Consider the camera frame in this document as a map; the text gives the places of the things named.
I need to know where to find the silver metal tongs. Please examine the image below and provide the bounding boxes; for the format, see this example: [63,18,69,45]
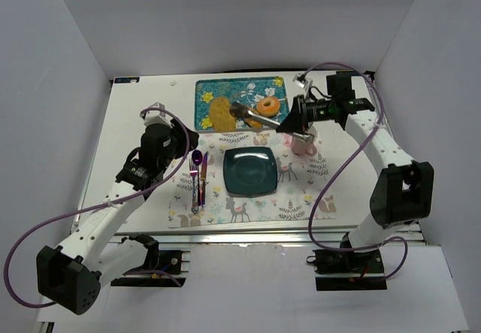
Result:
[229,102,314,141]

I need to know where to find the brown bread slice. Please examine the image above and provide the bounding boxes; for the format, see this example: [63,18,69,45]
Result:
[209,96,236,132]

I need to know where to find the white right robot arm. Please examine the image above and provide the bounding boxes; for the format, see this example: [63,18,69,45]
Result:
[276,72,434,253]

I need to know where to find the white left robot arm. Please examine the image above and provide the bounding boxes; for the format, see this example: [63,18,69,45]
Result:
[36,103,198,315]

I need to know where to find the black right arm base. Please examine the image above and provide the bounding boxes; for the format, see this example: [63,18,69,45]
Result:
[306,250,387,292]

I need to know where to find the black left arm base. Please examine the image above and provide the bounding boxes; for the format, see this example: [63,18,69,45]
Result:
[110,234,190,288]

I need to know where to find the pink ceramic mug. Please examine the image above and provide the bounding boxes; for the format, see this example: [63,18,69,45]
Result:
[291,127,317,157]

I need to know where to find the orange sugared bagel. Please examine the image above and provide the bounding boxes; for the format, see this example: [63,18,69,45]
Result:
[256,96,280,117]

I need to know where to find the purple iridescent spoon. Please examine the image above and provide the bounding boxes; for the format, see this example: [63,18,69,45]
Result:
[192,150,203,206]

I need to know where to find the purple iridescent fork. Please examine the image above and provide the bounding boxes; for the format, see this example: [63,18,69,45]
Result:
[189,159,198,214]

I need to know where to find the orange striped croissant roll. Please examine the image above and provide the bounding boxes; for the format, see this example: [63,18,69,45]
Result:
[235,113,263,129]

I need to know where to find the iridescent table knife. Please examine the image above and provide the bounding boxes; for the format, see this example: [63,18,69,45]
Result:
[198,153,208,207]

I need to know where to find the teal floral tray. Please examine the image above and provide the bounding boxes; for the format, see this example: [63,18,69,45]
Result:
[194,76,289,132]

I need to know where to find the dark teal square plate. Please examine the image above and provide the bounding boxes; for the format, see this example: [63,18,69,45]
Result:
[222,147,278,198]

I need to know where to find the animal print placemat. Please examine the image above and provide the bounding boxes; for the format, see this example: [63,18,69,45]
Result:
[163,131,329,228]

